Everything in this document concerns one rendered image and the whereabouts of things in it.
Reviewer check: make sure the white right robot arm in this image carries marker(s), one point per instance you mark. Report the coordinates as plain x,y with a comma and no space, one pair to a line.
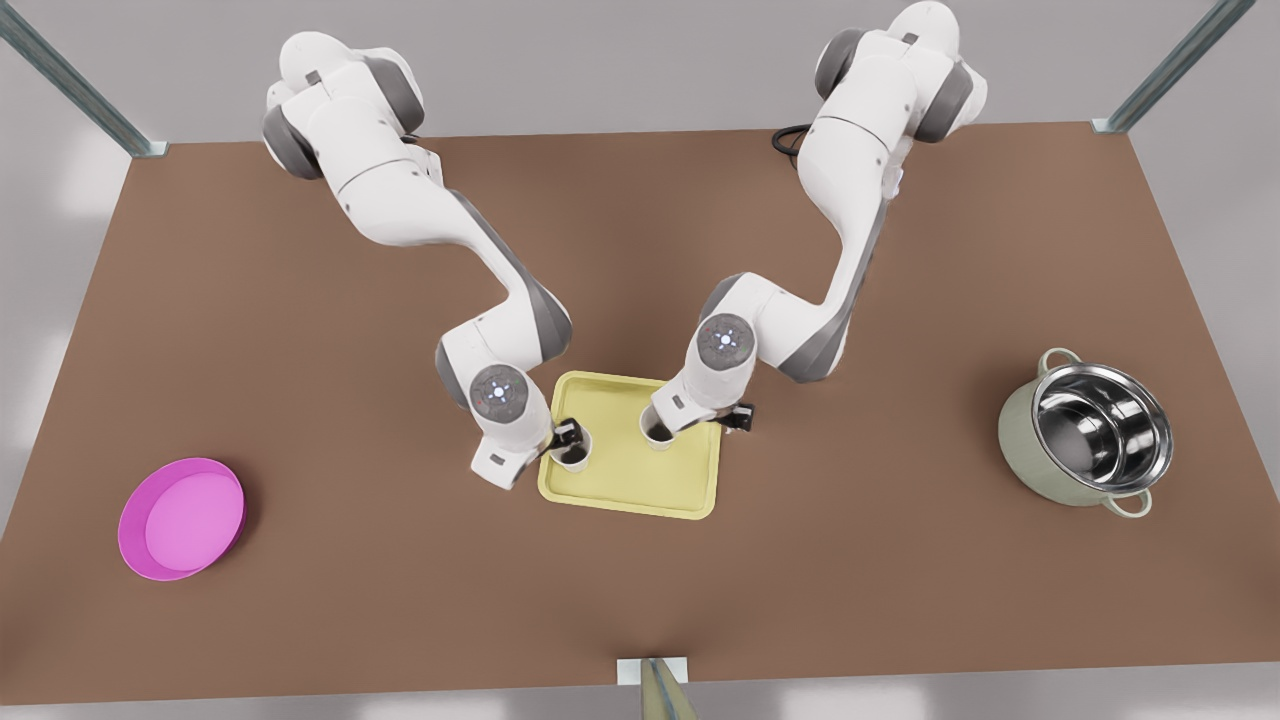
400,190

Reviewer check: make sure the white cup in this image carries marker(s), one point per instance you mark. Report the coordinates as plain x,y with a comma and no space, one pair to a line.
656,434
576,456

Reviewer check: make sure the yellow square tray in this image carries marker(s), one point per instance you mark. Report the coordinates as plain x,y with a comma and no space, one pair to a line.
640,480

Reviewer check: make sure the pink round plate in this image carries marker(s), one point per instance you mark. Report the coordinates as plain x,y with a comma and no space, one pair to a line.
182,518

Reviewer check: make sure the pale green steel pot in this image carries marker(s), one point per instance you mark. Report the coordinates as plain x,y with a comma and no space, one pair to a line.
1088,432

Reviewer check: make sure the silver frame post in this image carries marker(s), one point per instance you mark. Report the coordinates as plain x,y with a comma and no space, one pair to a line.
75,80
1172,68
660,688

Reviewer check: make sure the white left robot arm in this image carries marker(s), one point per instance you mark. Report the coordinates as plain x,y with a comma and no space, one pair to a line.
850,170

